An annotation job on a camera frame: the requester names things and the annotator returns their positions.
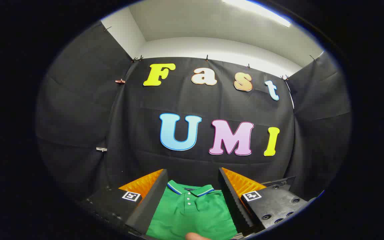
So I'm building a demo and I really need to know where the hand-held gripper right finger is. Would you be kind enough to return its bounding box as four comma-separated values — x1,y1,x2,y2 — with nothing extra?
218,167,310,236

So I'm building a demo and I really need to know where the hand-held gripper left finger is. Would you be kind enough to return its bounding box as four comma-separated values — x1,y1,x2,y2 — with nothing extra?
79,169,169,235

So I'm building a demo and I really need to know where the green polo shirt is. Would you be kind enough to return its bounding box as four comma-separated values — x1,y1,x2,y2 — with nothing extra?
145,180,239,240

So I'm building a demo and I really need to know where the black backdrop cloth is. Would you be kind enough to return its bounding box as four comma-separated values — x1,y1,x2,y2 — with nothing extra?
35,22,352,204

